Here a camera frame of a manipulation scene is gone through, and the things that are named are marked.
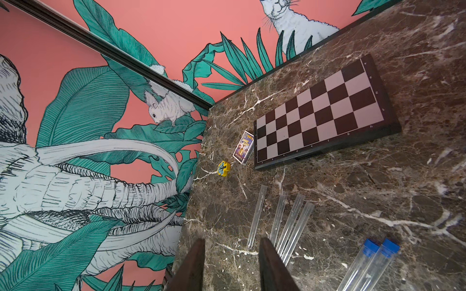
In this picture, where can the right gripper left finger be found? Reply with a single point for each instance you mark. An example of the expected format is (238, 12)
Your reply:
(189, 276)

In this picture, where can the yellow small toy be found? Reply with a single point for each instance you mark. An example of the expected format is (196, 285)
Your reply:
(223, 169)

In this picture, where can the small card box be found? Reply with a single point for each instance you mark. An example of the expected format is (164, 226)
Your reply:
(244, 148)

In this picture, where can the test tube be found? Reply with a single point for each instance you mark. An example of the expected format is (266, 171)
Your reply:
(297, 232)
(289, 224)
(359, 266)
(378, 264)
(278, 218)
(255, 220)

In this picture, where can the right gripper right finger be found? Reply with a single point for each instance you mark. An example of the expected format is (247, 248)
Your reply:
(274, 276)

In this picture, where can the folded chess board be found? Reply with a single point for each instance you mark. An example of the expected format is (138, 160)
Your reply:
(345, 109)

